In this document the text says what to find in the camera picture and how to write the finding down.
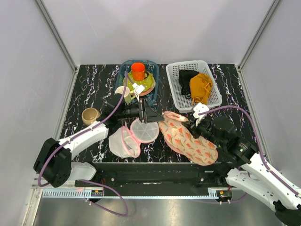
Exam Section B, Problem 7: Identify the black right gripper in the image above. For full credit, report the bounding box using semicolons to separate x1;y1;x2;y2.
182;114;225;149

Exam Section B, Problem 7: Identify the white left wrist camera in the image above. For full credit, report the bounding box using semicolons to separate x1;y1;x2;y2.
132;83;145;96

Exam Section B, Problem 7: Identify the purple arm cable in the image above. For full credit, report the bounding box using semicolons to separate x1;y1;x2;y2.
37;71;139;187
198;105;301;196

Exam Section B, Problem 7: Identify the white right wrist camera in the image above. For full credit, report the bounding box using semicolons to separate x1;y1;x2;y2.
193;103;209;126

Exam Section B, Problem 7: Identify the pink plate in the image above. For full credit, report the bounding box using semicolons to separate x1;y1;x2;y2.
139;81;156;97

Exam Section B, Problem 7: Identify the white plastic perforated basket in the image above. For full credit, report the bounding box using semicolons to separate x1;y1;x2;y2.
166;60;222;113

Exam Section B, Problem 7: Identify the lime green dotted plate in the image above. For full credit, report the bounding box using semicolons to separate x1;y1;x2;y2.
127;72;155;91

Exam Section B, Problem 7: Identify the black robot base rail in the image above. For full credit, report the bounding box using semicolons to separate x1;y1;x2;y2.
91;162;228;197

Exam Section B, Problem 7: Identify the light green mug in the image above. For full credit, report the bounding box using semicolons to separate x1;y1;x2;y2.
115;86;135;105

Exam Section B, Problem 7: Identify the floral mesh laundry bag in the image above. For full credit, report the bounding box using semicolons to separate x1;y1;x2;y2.
158;111;218;166

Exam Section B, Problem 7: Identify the orange mug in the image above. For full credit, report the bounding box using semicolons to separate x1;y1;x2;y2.
131;62;145;81

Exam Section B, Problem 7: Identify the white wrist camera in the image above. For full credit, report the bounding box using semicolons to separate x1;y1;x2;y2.
193;103;209;126
132;83;145;96

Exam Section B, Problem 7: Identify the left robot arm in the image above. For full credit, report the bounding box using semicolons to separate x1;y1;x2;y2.
33;94;164;188

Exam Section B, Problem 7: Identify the teal transparent plastic bin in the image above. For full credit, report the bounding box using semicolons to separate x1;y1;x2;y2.
114;60;159;106

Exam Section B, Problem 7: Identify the mustard yellow bra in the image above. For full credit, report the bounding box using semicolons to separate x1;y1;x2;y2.
190;73;213;105

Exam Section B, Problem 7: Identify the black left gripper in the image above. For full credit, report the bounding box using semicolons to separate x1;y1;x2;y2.
118;98;165;124

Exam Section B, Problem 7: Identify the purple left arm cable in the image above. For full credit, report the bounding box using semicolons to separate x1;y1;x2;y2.
37;71;139;187

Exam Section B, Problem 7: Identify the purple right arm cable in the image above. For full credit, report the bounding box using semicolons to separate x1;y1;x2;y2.
198;105;301;196

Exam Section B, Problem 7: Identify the white pink-trimmed laundry bag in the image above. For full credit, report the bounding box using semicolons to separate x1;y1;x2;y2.
109;119;159;158

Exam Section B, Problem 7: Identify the black bra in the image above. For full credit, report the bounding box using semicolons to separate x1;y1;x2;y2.
179;69;199;98

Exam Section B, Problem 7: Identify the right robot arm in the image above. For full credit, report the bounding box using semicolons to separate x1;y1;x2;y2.
187;117;301;226

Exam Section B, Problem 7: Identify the beige ceramic cup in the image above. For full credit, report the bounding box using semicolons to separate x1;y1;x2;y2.
81;107;101;126

